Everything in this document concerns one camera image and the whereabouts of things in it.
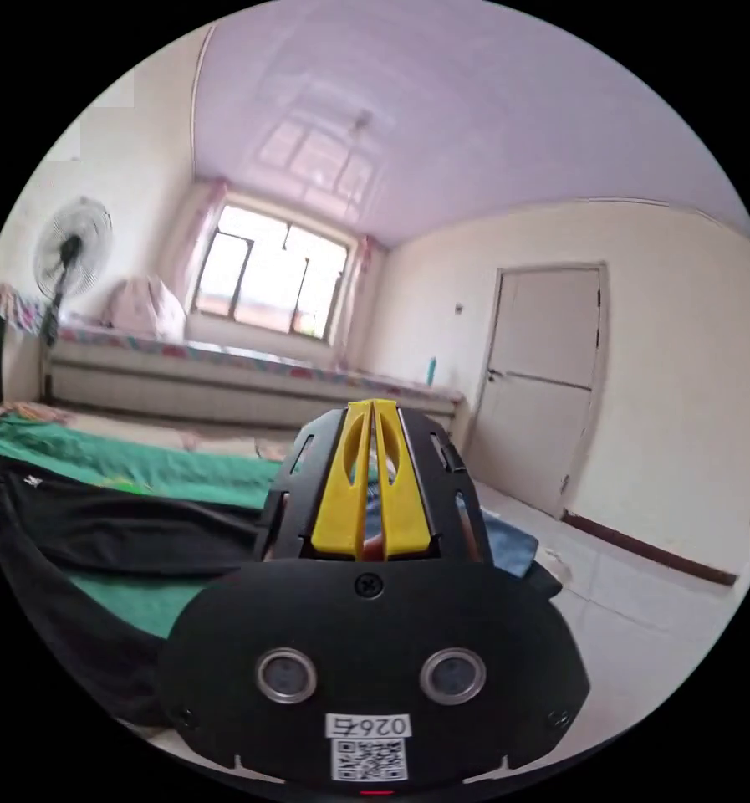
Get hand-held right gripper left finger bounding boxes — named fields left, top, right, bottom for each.
left=309, top=401, right=374, bottom=558

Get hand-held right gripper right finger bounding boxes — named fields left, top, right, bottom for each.
left=373, top=398, right=433, bottom=560

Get black pants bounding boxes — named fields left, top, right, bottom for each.
left=0, top=454, right=283, bottom=729

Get blue garment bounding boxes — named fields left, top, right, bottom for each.
left=474, top=505, right=540, bottom=578

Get sleeping platform with floral sheet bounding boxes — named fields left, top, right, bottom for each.
left=42, top=313, right=467, bottom=435

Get bed with green sheet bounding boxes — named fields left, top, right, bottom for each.
left=0, top=401, right=564, bottom=748

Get cream door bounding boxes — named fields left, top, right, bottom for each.
left=472, top=263, right=609, bottom=522

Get pink curtain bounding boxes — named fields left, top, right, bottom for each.
left=333, top=234, right=374, bottom=371
left=178, top=177, right=232, bottom=315

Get window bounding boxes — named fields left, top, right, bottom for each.
left=189, top=199, right=352, bottom=344

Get pale bedding bundle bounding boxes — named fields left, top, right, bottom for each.
left=107, top=274, right=188, bottom=344

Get standing fan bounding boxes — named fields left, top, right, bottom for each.
left=32, top=195, right=115, bottom=347

